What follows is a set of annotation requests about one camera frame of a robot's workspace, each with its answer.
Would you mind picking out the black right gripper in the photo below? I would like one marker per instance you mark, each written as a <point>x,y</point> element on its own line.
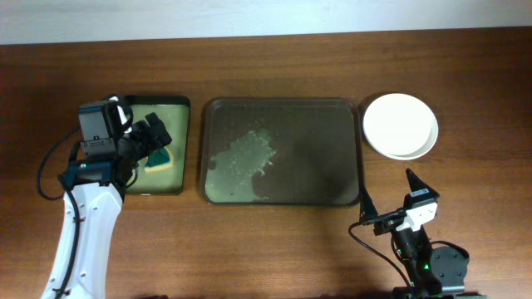
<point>367,208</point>

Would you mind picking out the dark brown serving tray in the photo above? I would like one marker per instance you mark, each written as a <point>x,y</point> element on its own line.
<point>295,152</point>

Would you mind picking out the small black soapy water tray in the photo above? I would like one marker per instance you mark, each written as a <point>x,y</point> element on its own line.
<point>174,111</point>

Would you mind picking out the white plate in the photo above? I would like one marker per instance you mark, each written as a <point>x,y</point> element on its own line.
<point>401,140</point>

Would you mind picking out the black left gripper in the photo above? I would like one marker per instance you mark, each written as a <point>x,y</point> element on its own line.
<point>141,130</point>

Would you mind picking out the cream yellow plate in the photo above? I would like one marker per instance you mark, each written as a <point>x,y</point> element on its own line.
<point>399,106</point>

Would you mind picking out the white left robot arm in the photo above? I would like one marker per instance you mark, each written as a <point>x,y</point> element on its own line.
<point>90,214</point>

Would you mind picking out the green and yellow sponge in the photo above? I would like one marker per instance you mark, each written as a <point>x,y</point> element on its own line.
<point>159,160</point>

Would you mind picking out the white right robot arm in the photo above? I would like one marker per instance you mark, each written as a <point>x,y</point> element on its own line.
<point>432,269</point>

